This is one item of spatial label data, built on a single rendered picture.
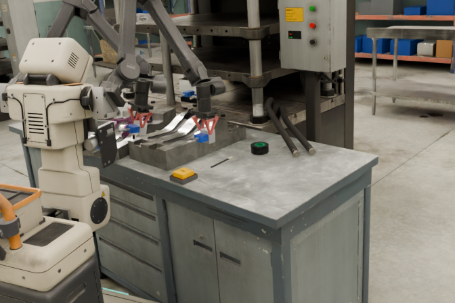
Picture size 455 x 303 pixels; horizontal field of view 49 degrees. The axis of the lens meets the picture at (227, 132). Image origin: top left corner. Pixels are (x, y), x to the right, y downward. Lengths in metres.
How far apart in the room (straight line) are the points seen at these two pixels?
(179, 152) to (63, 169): 0.49
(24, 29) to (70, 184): 4.65
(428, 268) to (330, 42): 1.32
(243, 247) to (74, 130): 0.76
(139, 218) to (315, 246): 0.86
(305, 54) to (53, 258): 1.56
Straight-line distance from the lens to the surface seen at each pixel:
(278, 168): 2.03
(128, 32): 1.92
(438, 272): 2.92
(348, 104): 3.33
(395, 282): 2.80
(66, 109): 1.78
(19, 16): 6.45
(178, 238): 2.18
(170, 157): 2.08
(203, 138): 2.01
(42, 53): 1.89
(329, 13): 2.46
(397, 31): 5.29
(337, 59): 2.54
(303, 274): 1.94
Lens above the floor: 1.57
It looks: 18 degrees down
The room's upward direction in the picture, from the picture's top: 4 degrees counter-clockwise
